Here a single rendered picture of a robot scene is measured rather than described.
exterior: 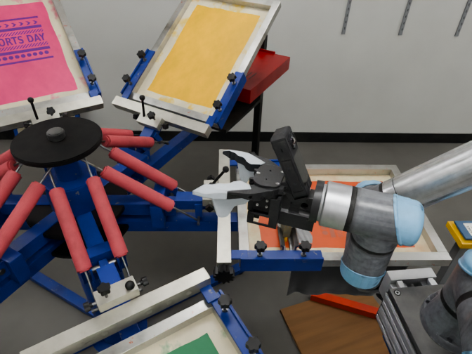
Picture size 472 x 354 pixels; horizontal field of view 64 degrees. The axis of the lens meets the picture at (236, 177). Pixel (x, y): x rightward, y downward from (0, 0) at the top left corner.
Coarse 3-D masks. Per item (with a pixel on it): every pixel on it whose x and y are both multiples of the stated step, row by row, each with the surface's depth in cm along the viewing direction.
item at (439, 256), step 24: (312, 168) 180; (336, 168) 180; (360, 168) 181; (384, 168) 181; (240, 216) 153; (240, 240) 143; (432, 240) 145; (336, 264) 138; (408, 264) 139; (432, 264) 140
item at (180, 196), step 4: (176, 192) 156; (180, 192) 156; (184, 192) 156; (188, 192) 156; (176, 196) 154; (180, 196) 154; (184, 196) 154; (188, 196) 154; (192, 196) 154; (196, 196) 154; (176, 200) 152; (180, 200) 152; (184, 200) 152; (188, 200) 152; (192, 200) 152; (196, 200) 152; (200, 200) 153; (176, 204) 153; (180, 204) 153; (184, 204) 153; (188, 204) 153; (192, 204) 154; (180, 208) 155; (184, 208) 155; (188, 208) 155; (192, 208) 155; (204, 208) 155
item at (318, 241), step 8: (264, 232) 151; (272, 232) 151; (312, 232) 152; (320, 232) 152; (264, 240) 148; (272, 240) 148; (320, 240) 149; (328, 240) 149; (336, 240) 149; (344, 240) 149; (344, 248) 146
